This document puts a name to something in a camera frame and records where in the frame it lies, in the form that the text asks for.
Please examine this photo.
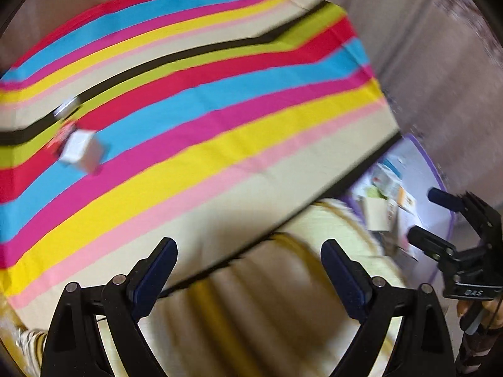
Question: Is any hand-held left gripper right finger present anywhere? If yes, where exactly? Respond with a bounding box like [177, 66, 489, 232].
[320, 239, 456, 377]

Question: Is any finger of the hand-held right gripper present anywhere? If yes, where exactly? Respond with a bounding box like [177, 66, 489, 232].
[406, 226, 458, 270]
[428, 188, 503, 228]

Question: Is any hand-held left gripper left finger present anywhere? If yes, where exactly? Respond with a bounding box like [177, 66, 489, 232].
[40, 237, 178, 377]

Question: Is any purple rimmed bin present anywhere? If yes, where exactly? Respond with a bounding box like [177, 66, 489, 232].
[348, 134, 460, 283]

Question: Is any person's right forearm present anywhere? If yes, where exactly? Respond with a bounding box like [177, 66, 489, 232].
[455, 328, 500, 377]

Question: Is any person's right hand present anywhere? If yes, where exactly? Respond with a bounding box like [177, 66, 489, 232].
[457, 298, 503, 332]

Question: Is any orange and white box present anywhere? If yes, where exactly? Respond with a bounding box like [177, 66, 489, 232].
[387, 186, 417, 225]

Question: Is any white box with green top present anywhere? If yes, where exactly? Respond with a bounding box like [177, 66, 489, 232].
[362, 193, 394, 232]

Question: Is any yellow striped cushion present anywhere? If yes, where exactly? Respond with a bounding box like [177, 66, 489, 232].
[94, 198, 409, 377]

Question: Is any white box with fine print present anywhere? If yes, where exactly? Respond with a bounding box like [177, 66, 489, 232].
[58, 129, 107, 174]

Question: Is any colourful striped cloth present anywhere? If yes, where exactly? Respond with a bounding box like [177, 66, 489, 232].
[0, 0, 402, 319]

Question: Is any red and white box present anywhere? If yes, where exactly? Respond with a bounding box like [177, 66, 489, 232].
[46, 122, 78, 156]

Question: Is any small white roll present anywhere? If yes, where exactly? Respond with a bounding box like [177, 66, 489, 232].
[53, 97, 81, 117]

